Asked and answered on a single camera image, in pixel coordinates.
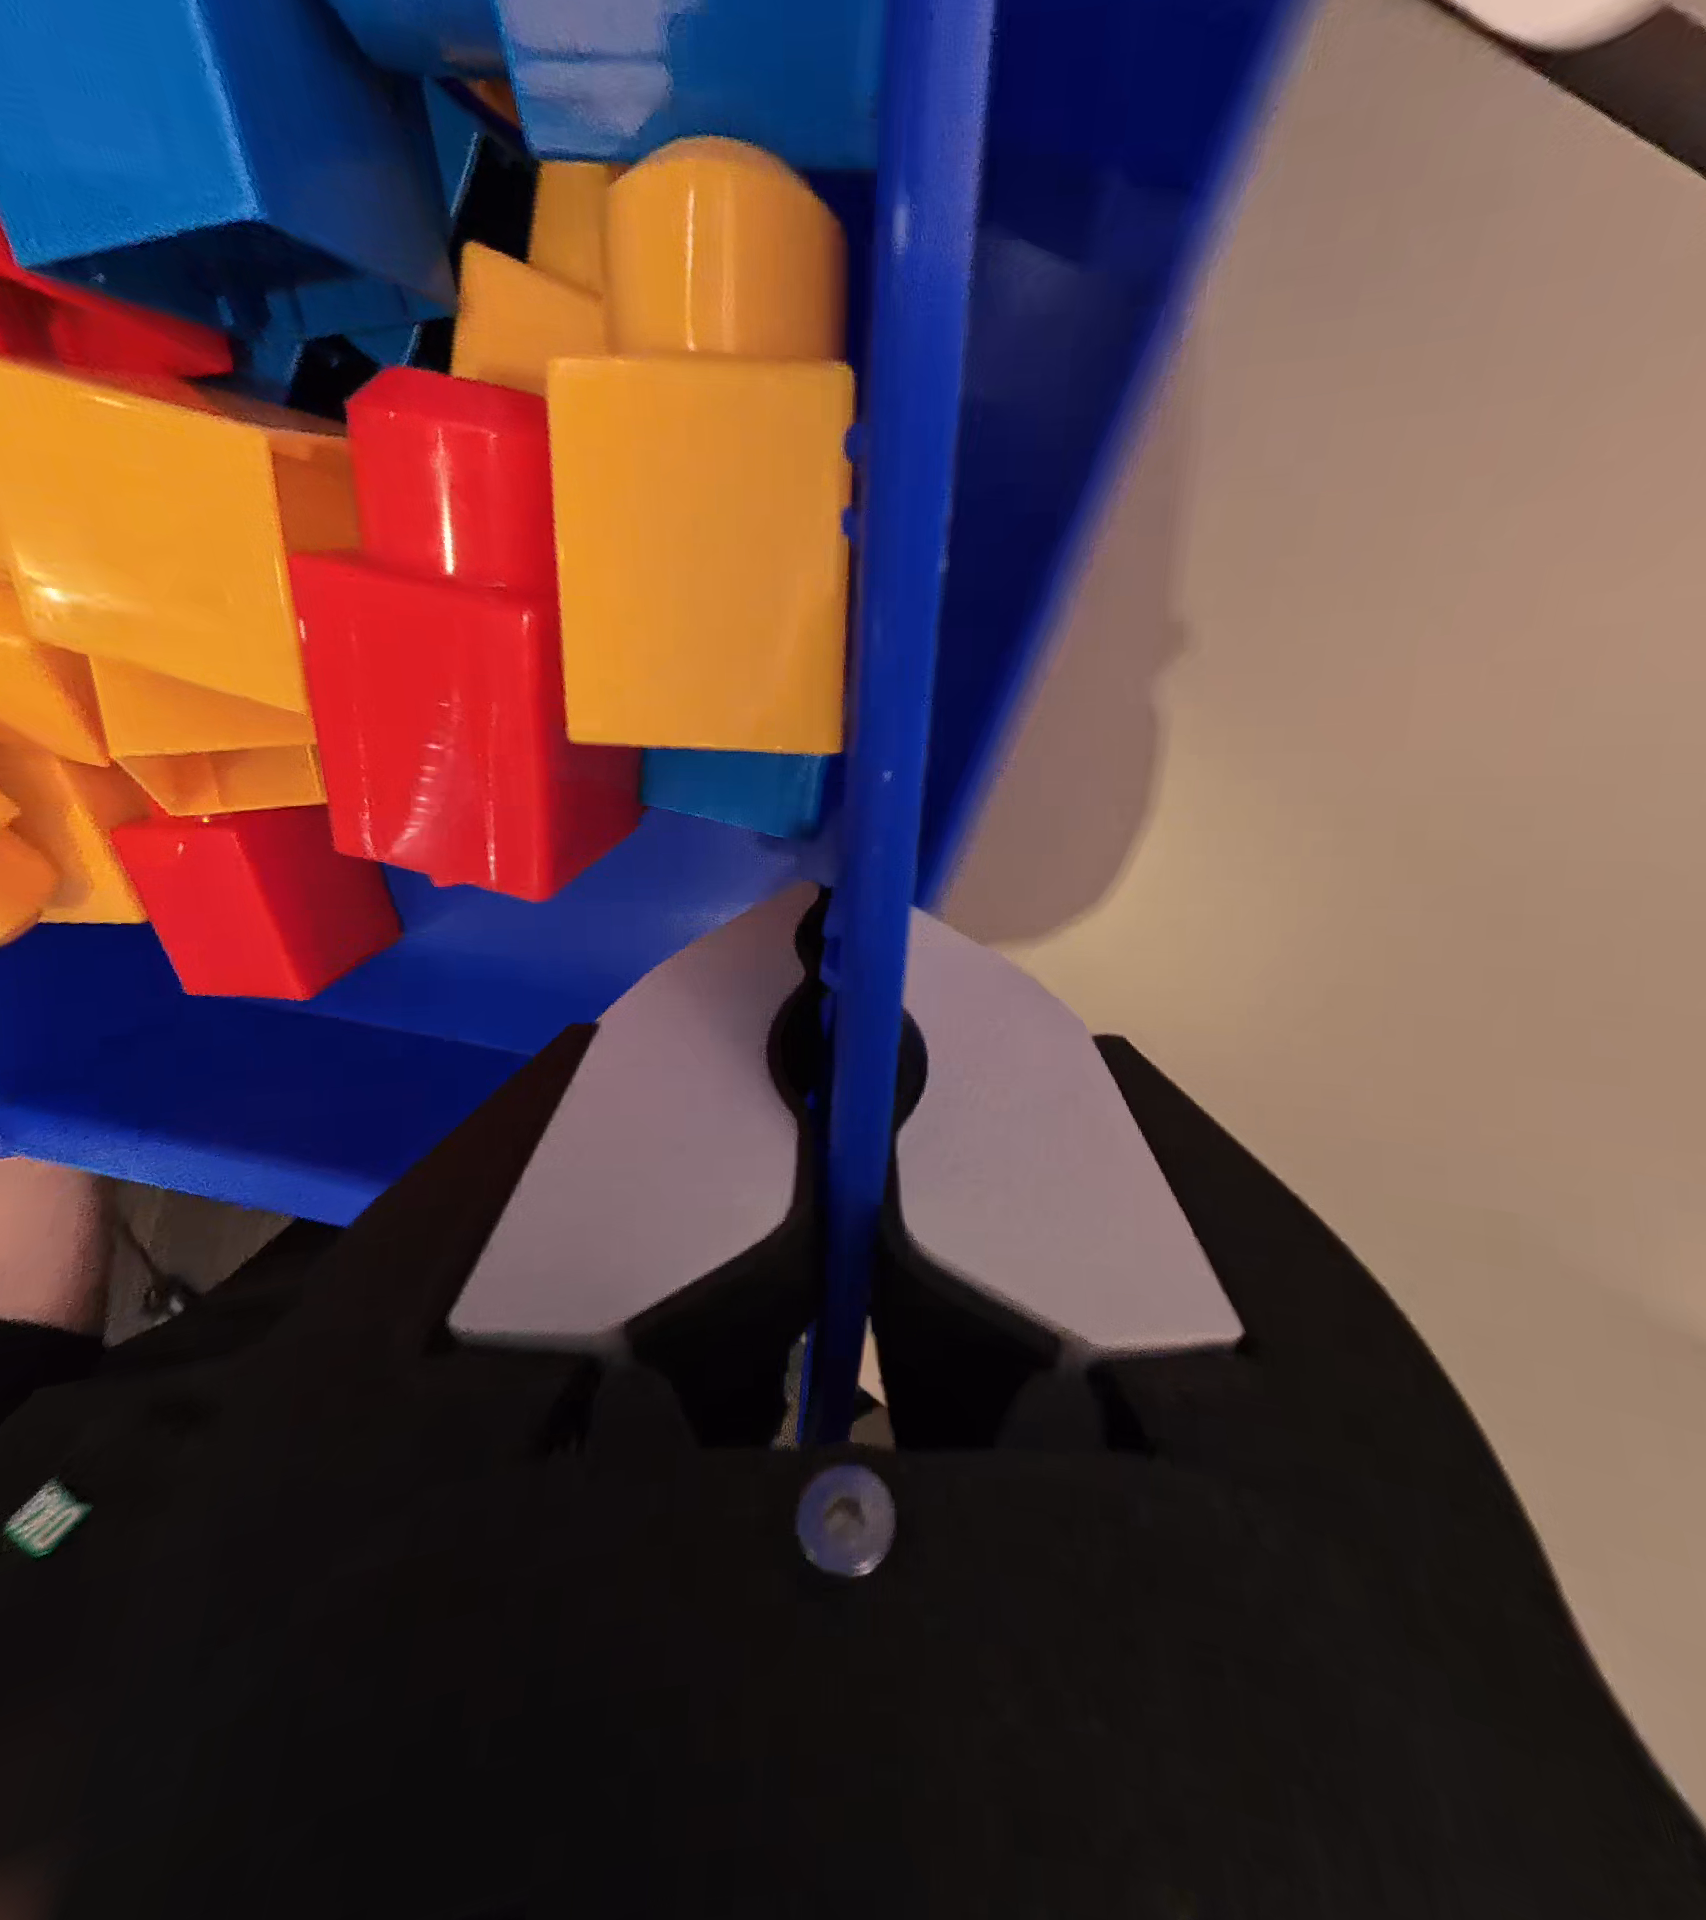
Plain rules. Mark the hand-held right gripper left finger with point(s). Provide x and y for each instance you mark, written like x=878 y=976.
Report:
x=642 y=1171

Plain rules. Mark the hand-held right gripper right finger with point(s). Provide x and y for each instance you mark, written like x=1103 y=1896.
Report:
x=1033 y=1171

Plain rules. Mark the pile of colourful blocks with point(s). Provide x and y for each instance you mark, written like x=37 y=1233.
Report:
x=702 y=570

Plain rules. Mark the blue plastic bin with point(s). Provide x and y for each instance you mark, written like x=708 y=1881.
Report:
x=942 y=450

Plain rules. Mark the white sign stand base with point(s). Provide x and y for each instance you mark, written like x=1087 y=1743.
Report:
x=1559 y=19

